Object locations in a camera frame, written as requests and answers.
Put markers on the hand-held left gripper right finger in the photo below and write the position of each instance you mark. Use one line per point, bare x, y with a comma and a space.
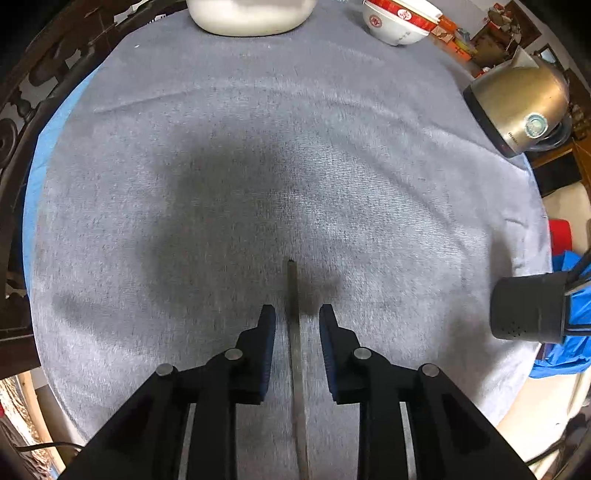
328, 350

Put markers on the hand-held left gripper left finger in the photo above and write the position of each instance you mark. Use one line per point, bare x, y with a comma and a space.
268, 350

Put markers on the black chopstick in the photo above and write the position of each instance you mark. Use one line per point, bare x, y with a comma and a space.
295, 346

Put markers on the blue garment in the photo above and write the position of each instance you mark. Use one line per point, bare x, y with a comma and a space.
558, 360

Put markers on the cream armchair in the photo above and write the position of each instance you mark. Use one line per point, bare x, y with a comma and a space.
568, 198

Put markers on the gold electric kettle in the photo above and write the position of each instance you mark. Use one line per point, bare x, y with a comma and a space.
512, 101

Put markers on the grey tablecloth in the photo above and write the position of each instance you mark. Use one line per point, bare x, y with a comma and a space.
277, 138

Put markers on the orange cardboard box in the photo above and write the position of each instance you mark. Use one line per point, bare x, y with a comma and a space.
457, 44

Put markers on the blue cloth under tablecloth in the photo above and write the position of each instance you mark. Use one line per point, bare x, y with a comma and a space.
34, 184

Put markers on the white bowl red print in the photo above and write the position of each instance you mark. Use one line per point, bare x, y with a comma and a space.
392, 27

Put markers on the white round container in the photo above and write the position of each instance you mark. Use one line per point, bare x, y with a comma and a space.
249, 18

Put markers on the dark carved wooden chair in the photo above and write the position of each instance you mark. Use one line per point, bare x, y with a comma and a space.
27, 92

